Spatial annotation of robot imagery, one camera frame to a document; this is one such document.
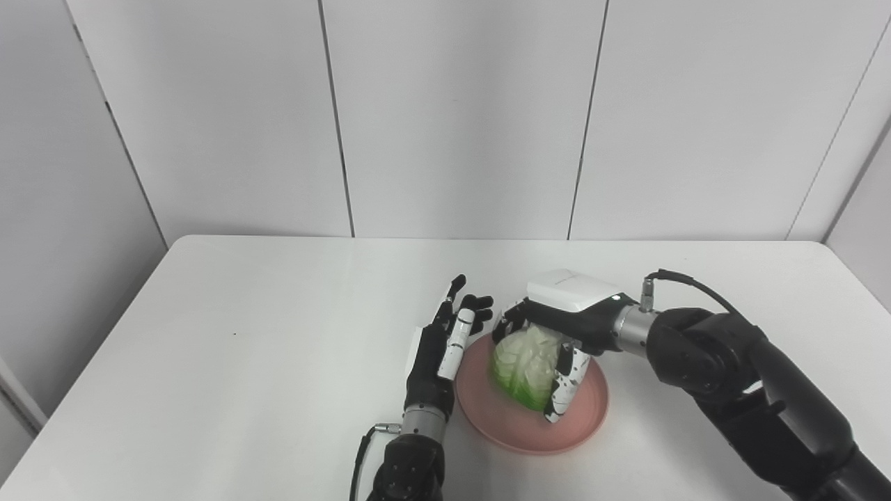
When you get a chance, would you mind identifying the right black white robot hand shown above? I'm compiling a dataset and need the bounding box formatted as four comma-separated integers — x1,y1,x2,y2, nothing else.
491,269,636,424

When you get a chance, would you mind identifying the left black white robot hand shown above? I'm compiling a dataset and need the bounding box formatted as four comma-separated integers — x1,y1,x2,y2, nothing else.
404,274,494,417

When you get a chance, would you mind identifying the green white toy cabbage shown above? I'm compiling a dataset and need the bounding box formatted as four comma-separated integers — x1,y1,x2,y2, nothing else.
490,324,562,412

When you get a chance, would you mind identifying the pink round plate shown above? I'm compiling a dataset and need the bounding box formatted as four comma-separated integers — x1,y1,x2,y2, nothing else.
455,332,610,456

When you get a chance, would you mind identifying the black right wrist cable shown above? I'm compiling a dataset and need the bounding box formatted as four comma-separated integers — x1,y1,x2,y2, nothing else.
640,269,743,315

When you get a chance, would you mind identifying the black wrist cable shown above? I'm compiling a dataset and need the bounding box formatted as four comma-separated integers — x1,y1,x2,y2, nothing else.
640,269,743,315
349,422,403,501

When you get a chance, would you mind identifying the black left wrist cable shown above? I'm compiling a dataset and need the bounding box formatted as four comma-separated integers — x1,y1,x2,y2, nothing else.
349,422,403,501

